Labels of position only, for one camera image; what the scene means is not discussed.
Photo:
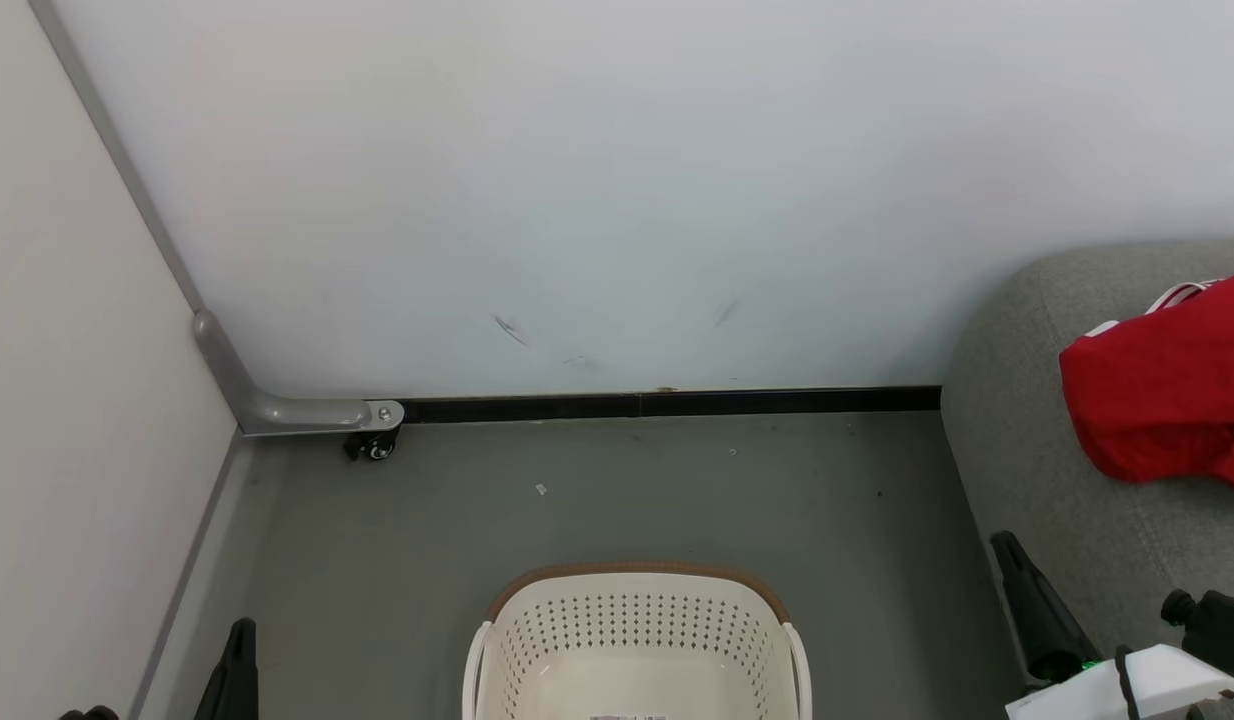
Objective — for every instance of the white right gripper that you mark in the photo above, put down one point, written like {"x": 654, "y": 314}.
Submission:
{"x": 1167, "y": 685}

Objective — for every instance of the plain red garment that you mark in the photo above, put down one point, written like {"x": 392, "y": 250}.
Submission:
{"x": 1167, "y": 400}

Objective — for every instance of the grey wall corner strip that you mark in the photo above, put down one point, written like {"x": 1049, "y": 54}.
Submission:
{"x": 117, "y": 160}

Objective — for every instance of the grey fabric sofa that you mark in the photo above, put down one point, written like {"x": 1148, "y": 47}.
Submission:
{"x": 1017, "y": 400}

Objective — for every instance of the grey metal partition foot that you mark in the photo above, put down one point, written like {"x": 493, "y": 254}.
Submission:
{"x": 307, "y": 414}

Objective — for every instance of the red jersey with white stripes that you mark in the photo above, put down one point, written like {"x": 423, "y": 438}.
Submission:
{"x": 1177, "y": 295}

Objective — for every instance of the black caster wheel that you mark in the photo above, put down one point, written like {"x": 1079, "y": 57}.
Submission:
{"x": 375, "y": 446}

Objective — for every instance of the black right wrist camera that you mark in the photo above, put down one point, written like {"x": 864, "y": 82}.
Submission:
{"x": 1222, "y": 630}

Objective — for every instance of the white perforated laundry basket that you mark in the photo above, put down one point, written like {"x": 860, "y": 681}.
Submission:
{"x": 577, "y": 630}

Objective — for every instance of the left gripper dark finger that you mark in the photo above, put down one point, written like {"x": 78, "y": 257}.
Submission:
{"x": 235, "y": 680}

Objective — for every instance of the black baseboard strip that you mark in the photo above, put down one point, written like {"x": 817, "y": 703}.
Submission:
{"x": 677, "y": 404}

